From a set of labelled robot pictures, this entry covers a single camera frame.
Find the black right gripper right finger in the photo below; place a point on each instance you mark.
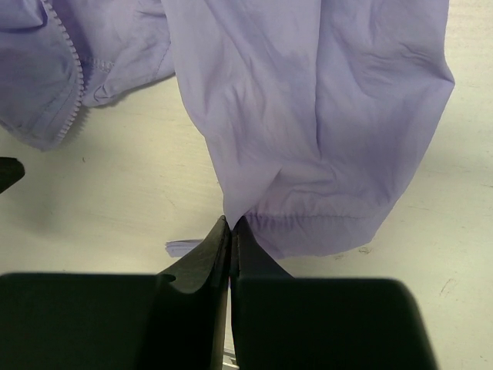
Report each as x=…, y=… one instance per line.
x=285, y=322

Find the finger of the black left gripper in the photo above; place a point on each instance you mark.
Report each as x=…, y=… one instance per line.
x=11, y=171

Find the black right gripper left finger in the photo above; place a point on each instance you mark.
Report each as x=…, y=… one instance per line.
x=171, y=320

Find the lavender zip-up hooded jacket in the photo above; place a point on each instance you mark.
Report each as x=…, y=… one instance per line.
x=316, y=114

